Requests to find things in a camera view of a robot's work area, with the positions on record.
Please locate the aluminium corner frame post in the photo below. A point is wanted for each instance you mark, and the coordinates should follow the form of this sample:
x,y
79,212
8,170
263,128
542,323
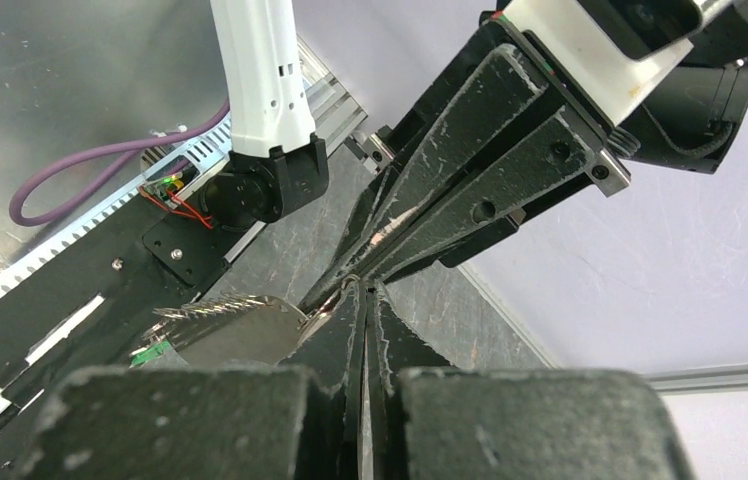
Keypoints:
x,y
701,380

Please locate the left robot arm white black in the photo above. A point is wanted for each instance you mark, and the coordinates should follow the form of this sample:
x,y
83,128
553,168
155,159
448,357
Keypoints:
x,y
277,163

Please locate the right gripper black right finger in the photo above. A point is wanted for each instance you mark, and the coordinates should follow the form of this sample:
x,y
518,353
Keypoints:
x,y
392,346

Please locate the white toothed cable duct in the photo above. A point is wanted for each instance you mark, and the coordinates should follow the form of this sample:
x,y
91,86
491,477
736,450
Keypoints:
x,y
82,218

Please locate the green capped key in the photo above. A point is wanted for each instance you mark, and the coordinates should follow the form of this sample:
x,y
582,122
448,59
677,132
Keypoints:
x,y
145,354

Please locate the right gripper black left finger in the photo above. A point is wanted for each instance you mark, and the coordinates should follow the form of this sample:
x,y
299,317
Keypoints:
x,y
333,357

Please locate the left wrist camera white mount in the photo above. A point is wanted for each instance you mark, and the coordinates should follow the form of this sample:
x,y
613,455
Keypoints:
x,y
616,52

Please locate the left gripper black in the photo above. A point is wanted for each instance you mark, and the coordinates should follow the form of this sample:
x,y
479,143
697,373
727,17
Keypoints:
x,y
503,134

